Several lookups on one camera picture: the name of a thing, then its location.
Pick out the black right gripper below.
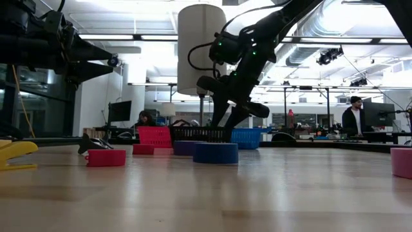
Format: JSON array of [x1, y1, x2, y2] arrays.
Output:
[[196, 72, 271, 143]]

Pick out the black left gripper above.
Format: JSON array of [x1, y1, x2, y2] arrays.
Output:
[[44, 11, 115, 86]]

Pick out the blue tape roll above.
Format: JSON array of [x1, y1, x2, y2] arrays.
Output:
[[192, 142, 239, 164]]

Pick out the yellow mini stapler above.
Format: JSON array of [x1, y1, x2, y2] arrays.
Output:
[[0, 140, 39, 171]]

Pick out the purple tape roll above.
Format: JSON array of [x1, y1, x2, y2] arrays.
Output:
[[173, 140, 207, 157]]

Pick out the black staple remover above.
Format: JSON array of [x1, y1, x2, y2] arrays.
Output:
[[77, 133, 114, 155]]

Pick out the red mini stapler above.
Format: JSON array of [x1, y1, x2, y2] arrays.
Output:
[[84, 149, 127, 168], [132, 144, 155, 155]]

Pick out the grey lamp pole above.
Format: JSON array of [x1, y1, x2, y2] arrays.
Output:
[[198, 94, 205, 128]]

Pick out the blue plastic bin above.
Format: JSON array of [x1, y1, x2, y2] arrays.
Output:
[[230, 128, 262, 150]]

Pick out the black mesh basket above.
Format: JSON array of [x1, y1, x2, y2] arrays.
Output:
[[169, 126, 232, 144]]

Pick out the black metal rack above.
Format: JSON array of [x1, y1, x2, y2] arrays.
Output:
[[282, 85, 332, 130]]

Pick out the black computer monitor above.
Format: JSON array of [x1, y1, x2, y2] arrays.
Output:
[[108, 100, 133, 123], [362, 101, 397, 128]]

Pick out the small white table lamp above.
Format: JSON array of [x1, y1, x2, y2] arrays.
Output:
[[160, 102, 176, 118]]

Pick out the white cylinder lampshade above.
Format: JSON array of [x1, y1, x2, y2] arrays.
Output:
[[176, 3, 228, 96]]

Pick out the red plastic bin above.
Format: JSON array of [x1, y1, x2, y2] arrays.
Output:
[[137, 126, 173, 149]]

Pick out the person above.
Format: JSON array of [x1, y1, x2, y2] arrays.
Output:
[[135, 110, 158, 128], [341, 95, 368, 136]]

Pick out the black ceiling track lights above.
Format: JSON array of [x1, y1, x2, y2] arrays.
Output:
[[350, 77, 370, 88]]

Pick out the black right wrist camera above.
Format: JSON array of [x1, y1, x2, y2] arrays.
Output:
[[209, 31, 244, 65]]

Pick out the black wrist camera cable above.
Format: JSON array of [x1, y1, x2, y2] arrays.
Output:
[[187, 41, 223, 80]]

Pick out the yellow cable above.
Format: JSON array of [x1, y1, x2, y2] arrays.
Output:
[[12, 64, 35, 136]]

